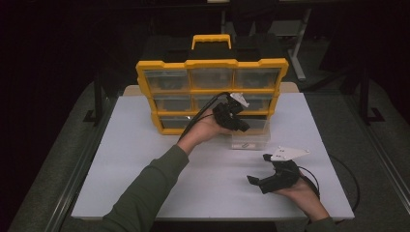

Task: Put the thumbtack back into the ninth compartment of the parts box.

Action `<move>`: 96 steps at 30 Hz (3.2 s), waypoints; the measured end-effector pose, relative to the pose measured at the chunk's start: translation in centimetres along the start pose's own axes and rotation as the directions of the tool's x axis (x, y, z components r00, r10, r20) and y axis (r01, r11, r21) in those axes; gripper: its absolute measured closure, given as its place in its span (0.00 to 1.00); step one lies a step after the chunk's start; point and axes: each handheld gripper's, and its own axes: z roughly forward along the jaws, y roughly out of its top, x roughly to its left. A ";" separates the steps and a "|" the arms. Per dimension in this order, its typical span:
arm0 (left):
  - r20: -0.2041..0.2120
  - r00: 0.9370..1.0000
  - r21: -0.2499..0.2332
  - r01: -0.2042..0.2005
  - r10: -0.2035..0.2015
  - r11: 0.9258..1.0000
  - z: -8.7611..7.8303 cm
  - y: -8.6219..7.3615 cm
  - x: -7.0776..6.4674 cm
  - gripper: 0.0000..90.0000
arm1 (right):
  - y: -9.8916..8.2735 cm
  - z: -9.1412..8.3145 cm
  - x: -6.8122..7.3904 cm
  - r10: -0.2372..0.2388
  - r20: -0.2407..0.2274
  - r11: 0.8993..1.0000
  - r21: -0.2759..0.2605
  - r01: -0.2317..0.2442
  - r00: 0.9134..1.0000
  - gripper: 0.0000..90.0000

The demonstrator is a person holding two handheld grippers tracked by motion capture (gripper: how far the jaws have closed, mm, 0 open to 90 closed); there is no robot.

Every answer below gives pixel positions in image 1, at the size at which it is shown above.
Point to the black metal stand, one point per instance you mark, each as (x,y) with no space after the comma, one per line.
(365,100)
(96,100)

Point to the person's right hand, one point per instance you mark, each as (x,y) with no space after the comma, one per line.
(303,195)

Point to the set of transparent plastic drawers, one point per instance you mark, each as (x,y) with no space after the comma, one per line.
(167,80)

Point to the person's left hand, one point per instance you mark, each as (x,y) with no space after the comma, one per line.
(201,129)

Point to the grey box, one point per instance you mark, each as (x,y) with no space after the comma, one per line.
(285,28)

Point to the aluminium rail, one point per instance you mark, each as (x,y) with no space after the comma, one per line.
(77,174)
(383,154)

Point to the white metal stand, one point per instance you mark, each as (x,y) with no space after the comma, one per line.
(298,54)

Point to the transparent plastic drawer bin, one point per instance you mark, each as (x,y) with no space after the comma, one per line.
(254,137)

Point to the yellow black organizer cabinet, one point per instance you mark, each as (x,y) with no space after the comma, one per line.
(211,64)

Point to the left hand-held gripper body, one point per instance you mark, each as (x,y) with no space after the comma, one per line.
(227,114)

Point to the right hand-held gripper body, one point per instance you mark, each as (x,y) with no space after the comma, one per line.
(282,177)

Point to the small dark screw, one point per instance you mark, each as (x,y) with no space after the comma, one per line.
(246,145)

